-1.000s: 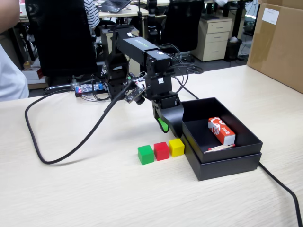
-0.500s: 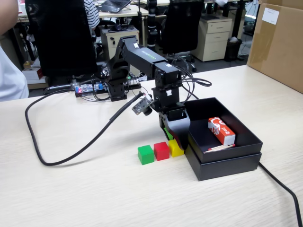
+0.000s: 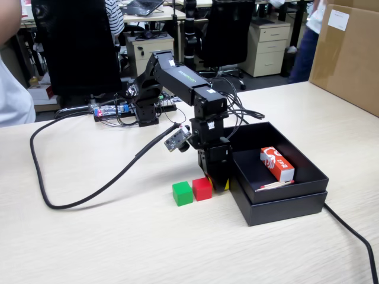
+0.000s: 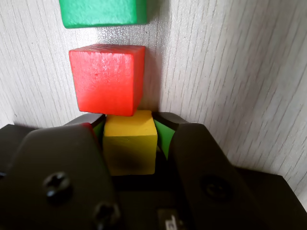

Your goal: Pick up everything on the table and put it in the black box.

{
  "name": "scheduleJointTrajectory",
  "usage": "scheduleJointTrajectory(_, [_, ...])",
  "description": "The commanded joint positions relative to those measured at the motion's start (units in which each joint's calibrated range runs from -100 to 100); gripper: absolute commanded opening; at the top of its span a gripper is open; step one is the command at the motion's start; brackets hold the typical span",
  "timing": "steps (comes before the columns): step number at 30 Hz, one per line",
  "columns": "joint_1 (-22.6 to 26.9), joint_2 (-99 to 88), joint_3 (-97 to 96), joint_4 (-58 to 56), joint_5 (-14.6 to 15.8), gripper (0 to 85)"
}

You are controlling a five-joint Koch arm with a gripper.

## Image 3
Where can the black cardboard box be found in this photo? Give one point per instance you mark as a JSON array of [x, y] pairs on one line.
[[266, 136]]

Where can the orange matchbox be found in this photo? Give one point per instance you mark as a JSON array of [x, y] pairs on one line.
[[278, 165]]

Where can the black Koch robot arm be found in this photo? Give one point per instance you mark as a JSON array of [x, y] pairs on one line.
[[177, 83]]

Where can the person in striped shirt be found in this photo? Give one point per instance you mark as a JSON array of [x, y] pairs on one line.
[[114, 14]]

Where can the person in white shirt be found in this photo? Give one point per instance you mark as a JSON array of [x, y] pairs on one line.
[[13, 97]]

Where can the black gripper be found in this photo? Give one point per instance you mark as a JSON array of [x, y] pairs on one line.
[[217, 152]]

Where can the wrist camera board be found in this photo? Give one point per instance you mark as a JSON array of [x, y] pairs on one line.
[[176, 139]]

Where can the black pole with white rings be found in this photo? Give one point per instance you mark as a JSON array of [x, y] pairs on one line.
[[189, 38]]

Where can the black office chair with wheels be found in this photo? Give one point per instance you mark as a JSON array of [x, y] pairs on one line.
[[228, 29]]

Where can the person in blue trousers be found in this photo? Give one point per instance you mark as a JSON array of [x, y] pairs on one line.
[[305, 50]]

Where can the large black mesh office chair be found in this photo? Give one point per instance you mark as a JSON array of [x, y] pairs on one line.
[[77, 44]]

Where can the yellow wooden cube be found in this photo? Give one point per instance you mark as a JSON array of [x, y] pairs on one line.
[[226, 185]]

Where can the white box with red side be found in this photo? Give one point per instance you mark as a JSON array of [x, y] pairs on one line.
[[40, 92]]

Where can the red wooden cube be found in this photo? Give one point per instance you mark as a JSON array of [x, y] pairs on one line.
[[202, 189]]

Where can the large brown cardboard box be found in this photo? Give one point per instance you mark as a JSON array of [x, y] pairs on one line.
[[346, 59]]

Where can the electronics board with red LED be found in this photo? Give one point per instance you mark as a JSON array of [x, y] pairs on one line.
[[109, 112]]

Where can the black laptop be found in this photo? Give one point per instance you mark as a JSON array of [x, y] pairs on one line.
[[143, 6]]

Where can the beige cabinet with keyhole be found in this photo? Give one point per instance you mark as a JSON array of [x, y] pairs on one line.
[[139, 59]]

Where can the beige three-drawer cabinet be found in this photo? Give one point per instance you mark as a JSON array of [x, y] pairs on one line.
[[269, 50]]

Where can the light wooden desk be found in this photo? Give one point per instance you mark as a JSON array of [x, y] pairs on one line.
[[160, 16]]

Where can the black trash bin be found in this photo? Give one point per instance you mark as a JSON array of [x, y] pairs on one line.
[[286, 62]]

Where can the green wooden cube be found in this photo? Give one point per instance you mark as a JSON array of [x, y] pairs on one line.
[[182, 193]]

